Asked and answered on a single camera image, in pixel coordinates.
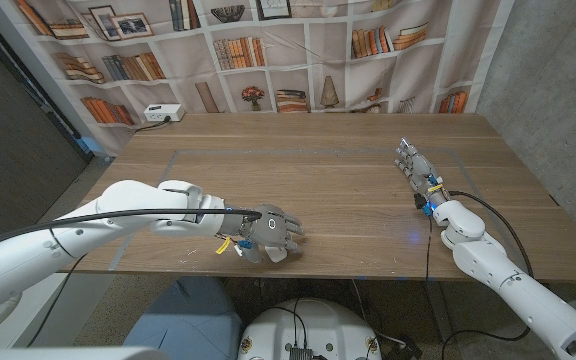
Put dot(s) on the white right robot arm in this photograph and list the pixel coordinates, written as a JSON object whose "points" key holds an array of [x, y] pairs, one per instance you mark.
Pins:
{"points": [[523, 295]]}

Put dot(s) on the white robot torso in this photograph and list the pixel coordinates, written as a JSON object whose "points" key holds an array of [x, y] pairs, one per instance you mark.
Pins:
{"points": [[318, 325]]}

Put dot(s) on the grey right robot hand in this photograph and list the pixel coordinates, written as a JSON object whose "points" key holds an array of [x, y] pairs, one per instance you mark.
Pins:
{"points": [[423, 172]]}

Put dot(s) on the black power adapter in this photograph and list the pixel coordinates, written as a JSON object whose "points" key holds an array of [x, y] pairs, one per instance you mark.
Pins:
{"points": [[403, 350]]}

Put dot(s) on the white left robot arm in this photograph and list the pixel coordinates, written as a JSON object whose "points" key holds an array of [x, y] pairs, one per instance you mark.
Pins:
{"points": [[128, 197]]}

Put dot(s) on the black torso electronics module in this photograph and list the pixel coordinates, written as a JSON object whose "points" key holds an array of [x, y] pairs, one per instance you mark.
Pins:
{"points": [[300, 354]]}

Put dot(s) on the white power strip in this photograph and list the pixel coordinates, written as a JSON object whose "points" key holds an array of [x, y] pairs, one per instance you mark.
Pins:
{"points": [[163, 112]]}

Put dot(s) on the dark grey partition panel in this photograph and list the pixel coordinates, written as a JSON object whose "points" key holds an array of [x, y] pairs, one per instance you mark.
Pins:
{"points": [[8, 125]]}

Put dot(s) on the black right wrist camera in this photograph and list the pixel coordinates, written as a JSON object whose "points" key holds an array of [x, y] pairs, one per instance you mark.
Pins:
{"points": [[419, 201]]}

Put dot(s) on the grey table leg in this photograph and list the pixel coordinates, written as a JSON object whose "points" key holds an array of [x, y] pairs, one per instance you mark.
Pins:
{"points": [[438, 310]]}

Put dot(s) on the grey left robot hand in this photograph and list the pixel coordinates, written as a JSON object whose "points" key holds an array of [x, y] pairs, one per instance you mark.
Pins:
{"points": [[268, 225]]}

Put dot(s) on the printed bookshelf backdrop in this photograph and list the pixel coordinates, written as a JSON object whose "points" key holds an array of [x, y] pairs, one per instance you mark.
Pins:
{"points": [[328, 50]]}

